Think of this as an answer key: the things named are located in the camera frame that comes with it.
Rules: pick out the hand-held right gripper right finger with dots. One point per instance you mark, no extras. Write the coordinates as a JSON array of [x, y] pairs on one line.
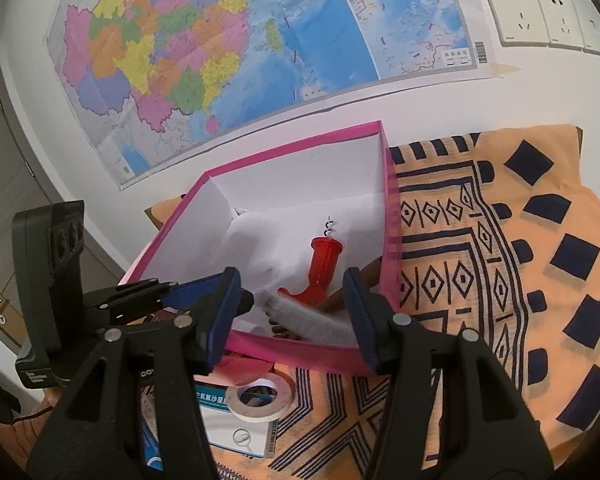
[[361, 320]]

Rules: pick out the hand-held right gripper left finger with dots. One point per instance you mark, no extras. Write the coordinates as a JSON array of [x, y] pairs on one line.
[[225, 317]]

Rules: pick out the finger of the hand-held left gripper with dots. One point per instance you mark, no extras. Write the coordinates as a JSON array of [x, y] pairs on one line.
[[195, 288], [247, 302]]

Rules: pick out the wooden back scratcher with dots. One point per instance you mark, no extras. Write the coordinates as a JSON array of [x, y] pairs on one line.
[[369, 274]]

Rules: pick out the white tube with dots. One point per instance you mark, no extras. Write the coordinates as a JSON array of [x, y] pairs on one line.
[[310, 322]]

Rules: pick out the pink tube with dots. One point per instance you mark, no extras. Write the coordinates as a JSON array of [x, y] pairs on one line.
[[245, 367]]

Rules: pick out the red corkscrew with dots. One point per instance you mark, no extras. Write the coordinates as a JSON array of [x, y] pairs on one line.
[[322, 270]]

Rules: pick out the pink cardboard box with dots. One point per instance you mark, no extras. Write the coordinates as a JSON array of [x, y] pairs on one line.
[[300, 352]]

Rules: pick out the white tape roll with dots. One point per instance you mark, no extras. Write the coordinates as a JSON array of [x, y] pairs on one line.
[[287, 392]]

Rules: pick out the white teal medicine box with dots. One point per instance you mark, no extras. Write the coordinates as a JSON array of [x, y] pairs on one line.
[[230, 435]]

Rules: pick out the small blue medicine box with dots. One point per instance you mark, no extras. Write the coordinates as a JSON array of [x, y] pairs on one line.
[[152, 455]]

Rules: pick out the grey door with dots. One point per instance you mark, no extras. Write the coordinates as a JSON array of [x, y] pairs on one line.
[[10, 185]]

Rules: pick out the orange patterned cloth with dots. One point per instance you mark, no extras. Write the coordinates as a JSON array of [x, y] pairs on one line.
[[480, 310]]

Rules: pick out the colourful wall map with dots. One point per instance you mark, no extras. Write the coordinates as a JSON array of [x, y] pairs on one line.
[[230, 60]]

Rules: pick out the white wall socket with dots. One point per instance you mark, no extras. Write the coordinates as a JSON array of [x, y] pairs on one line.
[[517, 12], [562, 17]]

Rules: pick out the white wall switch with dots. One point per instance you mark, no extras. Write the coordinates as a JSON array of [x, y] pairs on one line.
[[594, 25]]

